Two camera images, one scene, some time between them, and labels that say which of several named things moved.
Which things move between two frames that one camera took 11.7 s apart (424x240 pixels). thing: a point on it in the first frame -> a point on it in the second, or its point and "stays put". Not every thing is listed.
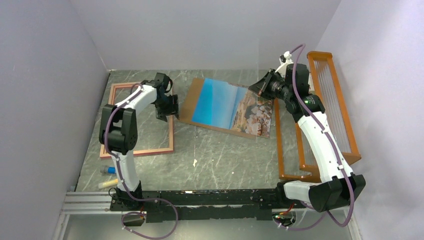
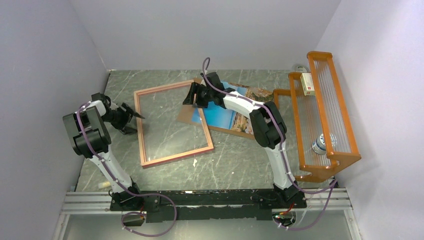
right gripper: (261, 87) -> (195, 88)
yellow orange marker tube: (107, 183) stays put
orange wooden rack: (324, 81) stays put
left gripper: (161, 114) -> (127, 117)
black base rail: (170, 206) stays put
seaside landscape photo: (233, 107) stays put
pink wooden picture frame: (103, 151) -> (144, 163)
